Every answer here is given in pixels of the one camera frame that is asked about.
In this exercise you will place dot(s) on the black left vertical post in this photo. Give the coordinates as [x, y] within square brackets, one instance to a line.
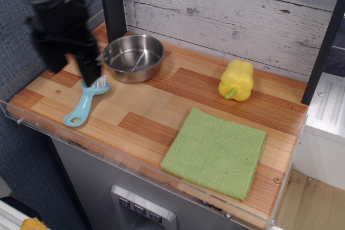
[115, 20]

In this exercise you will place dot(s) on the yellow plastic bell pepper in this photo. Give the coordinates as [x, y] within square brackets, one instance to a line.
[236, 81]

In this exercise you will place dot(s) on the clear acrylic table guard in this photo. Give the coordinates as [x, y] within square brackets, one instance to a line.
[141, 121]

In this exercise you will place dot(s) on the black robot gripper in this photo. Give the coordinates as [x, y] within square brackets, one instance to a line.
[59, 26]

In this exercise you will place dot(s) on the black right vertical post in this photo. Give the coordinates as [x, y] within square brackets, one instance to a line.
[324, 51]

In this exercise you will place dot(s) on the grey toy fridge cabinet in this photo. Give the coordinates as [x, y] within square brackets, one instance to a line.
[93, 170]

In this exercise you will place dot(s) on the silver dispenser button panel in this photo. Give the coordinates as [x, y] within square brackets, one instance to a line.
[137, 212]

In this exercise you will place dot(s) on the green folded towel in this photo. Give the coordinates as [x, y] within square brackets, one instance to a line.
[217, 154]

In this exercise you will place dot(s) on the black vertical post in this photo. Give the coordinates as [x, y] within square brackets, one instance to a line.
[115, 20]
[324, 51]

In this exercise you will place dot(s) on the yellow object bottom left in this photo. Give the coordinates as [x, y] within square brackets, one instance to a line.
[33, 224]

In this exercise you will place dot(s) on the stainless steel pot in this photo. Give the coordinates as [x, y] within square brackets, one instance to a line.
[133, 58]

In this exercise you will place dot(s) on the white toy sink unit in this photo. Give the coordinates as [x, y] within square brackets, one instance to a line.
[319, 152]

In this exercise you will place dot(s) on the light blue dish brush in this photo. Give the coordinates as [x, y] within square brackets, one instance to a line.
[80, 113]

